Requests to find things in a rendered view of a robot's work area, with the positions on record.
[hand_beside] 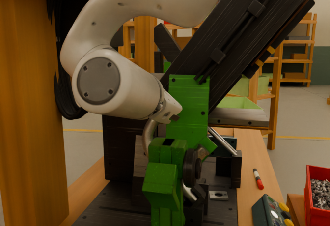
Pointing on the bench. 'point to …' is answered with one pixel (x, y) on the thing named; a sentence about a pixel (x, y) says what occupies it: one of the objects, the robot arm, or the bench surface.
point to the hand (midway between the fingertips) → (166, 104)
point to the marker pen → (258, 179)
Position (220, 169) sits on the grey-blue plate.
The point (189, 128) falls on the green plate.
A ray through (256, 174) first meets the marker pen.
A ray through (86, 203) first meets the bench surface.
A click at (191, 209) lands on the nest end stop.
